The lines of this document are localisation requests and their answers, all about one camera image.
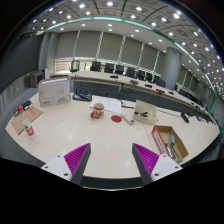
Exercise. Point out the clear red-capped water bottle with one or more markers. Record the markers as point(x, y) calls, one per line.
point(28, 128)

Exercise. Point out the flat round red coaster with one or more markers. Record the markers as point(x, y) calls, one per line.
point(116, 118)

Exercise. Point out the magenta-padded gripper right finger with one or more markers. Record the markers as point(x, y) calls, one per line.
point(148, 159)

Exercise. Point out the black flat electronic box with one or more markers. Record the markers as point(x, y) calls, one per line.
point(22, 107)

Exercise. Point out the white cardboard box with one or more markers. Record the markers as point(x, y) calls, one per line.
point(53, 92)

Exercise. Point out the white remote control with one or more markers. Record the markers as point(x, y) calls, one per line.
point(128, 118)

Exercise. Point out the black marker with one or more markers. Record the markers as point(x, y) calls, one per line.
point(143, 114)

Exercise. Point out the grey boxy monitor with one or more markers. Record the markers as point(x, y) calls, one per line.
point(35, 80)

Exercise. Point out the open brown cardboard box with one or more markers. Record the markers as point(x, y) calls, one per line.
point(168, 138)

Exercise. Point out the white desk organizer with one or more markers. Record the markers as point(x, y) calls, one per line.
point(145, 112)

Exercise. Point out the group of ceiling lights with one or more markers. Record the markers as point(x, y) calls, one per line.
point(133, 16)

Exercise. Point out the long curved conference desk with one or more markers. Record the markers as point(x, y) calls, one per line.
point(133, 87)

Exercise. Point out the group of black office chairs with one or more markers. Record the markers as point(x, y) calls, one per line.
point(130, 71)

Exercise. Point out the red and cream mug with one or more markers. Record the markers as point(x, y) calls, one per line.
point(97, 111)

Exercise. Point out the white printed paper sheet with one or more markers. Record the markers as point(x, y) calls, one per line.
point(107, 103)

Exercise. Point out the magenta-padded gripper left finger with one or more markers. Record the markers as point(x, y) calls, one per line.
point(75, 159)

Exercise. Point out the flat brown cardboard sheet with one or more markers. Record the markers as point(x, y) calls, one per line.
point(26, 119)

